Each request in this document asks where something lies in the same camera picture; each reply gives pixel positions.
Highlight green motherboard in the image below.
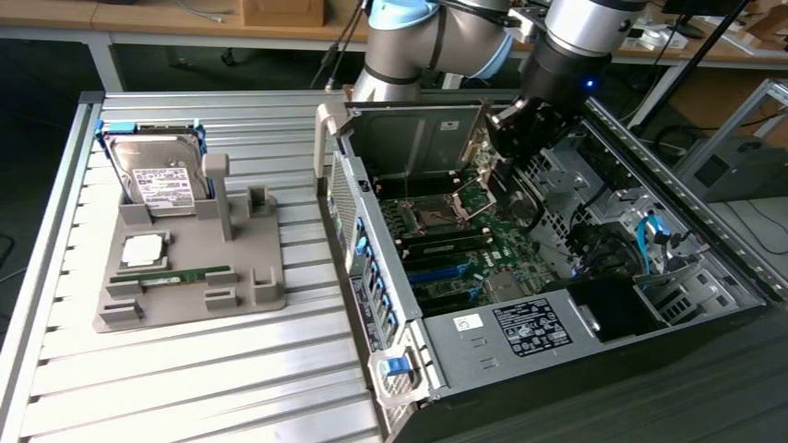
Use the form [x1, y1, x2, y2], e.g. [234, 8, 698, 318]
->
[374, 177, 558, 315]

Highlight grey computer tower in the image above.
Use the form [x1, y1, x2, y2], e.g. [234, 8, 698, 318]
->
[673, 133, 788, 204]

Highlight grey plastic parts rack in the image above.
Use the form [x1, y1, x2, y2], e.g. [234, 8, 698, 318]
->
[90, 153, 289, 334]

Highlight brown cardboard box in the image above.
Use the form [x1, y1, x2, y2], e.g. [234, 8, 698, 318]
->
[238, 0, 326, 28]

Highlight black tripod pole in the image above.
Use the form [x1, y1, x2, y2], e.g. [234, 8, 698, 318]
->
[626, 0, 753, 131]

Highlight CPU socket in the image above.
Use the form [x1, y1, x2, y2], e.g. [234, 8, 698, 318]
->
[409, 196, 460, 230]

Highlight black plastic shroud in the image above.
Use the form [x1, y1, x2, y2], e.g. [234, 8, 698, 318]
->
[564, 276, 670, 343]

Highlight wooden desk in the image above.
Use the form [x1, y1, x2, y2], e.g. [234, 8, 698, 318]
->
[0, 0, 788, 93]

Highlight brown cardboard piece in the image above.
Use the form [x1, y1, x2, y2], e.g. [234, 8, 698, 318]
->
[741, 0, 788, 45]

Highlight open black PC case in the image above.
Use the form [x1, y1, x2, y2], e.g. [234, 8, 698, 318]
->
[313, 89, 780, 443]

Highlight blue expansion slot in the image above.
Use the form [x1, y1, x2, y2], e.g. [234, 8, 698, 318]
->
[406, 265, 468, 284]

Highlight silver power supply unit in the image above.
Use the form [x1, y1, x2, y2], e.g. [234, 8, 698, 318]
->
[421, 290, 602, 393]

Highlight silver slotted disk bay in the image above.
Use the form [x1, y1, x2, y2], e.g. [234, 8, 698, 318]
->
[633, 267, 764, 329]

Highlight black expansion slot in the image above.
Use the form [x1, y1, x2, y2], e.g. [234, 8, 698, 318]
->
[404, 257, 464, 273]

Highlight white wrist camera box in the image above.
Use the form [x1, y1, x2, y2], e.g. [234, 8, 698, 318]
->
[506, 5, 549, 43]

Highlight silver CPU chip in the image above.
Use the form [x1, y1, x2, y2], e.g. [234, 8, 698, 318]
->
[118, 233, 172, 270]

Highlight black monitor stand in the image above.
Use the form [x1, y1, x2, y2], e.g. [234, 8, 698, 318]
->
[661, 0, 749, 39]

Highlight silver chipset heatsink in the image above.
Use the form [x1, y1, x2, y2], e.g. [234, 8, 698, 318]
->
[485, 271, 532, 301]

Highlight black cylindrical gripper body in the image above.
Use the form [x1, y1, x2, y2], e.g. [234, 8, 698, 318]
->
[514, 41, 614, 125]

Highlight silver disk bay cage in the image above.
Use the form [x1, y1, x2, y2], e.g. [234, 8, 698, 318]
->
[528, 147, 617, 241]

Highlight light blue wire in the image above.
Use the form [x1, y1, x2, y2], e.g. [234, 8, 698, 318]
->
[634, 213, 670, 278]

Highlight green graphics card black fan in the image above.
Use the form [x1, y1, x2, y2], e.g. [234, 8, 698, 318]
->
[458, 95, 548, 232]

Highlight hard disk in blue carrier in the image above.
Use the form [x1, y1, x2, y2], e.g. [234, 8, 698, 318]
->
[94, 118, 214, 219]

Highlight metal socket cover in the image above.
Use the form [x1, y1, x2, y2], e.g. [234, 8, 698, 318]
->
[452, 177, 500, 216]

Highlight green RAM stick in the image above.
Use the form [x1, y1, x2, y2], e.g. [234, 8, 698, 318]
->
[125, 266, 233, 286]

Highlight black RAM slot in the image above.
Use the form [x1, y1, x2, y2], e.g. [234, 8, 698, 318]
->
[397, 232, 486, 248]
[405, 242, 493, 259]

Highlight aluminium profile frame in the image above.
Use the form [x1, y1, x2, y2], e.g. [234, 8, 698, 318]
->
[716, 78, 788, 139]

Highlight black wire bundle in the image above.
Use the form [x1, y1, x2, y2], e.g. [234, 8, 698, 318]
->
[562, 221, 638, 281]

